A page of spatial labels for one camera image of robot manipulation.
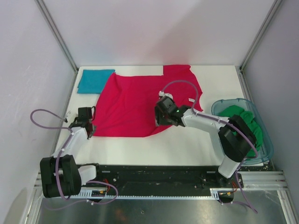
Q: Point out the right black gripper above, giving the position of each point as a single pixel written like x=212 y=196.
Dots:
x=159 y=119

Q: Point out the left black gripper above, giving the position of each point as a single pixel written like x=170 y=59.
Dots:
x=90 y=135

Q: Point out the red t shirt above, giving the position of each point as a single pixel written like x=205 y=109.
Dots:
x=125 y=107

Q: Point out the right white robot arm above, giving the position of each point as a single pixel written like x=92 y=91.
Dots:
x=212 y=124

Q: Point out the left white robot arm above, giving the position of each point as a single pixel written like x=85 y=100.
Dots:
x=60 y=175

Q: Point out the folded teal t shirt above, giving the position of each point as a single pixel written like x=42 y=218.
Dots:
x=94 y=81

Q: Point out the green t shirt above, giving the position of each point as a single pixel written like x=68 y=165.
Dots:
x=234 y=145

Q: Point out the translucent blue plastic bin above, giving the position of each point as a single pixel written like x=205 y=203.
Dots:
x=247 y=110

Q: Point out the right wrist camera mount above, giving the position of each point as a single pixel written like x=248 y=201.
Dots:
x=163 y=94

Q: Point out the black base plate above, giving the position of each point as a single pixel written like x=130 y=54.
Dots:
x=205 y=176

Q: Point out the right aluminium frame post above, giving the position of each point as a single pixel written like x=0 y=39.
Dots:
x=261 y=32

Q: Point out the aluminium frame post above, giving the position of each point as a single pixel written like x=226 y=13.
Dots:
x=261 y=32
x=56 y=33

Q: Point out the white slotted cable duct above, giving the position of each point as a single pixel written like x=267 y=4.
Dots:
x=87 y=194

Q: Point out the left aluminium frame post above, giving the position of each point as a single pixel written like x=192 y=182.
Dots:
x=56 y=33

